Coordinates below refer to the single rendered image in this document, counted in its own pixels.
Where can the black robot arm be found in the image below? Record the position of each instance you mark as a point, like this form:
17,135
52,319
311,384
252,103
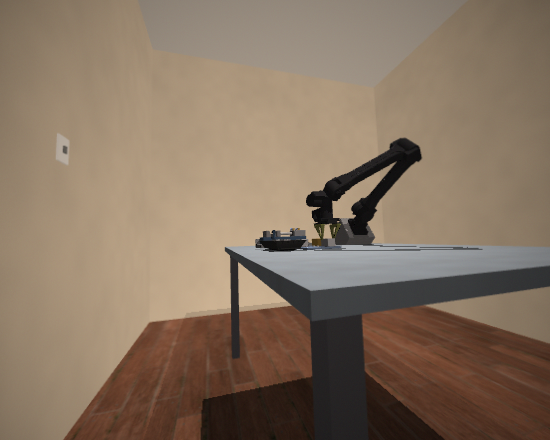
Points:
364,209

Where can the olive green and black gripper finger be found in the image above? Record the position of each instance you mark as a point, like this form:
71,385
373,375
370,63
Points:
318,227
337,226

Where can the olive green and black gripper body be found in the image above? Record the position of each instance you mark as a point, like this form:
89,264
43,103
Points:
327,217

